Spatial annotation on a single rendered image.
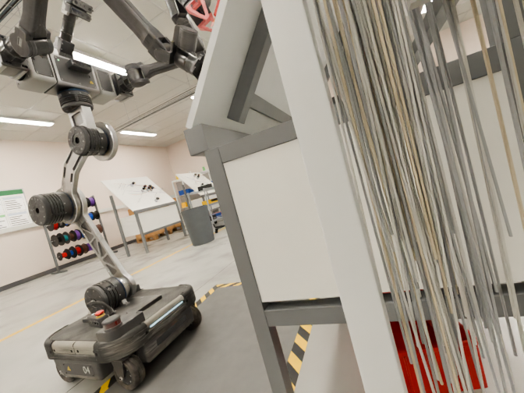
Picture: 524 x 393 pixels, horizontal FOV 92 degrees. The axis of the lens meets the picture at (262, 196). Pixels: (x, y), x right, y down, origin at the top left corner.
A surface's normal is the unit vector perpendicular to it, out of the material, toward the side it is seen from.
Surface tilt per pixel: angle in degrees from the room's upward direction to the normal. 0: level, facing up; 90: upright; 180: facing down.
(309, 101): 90
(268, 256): 90
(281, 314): 90
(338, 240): 90
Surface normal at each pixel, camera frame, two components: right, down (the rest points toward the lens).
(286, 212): -0.35, 0.14
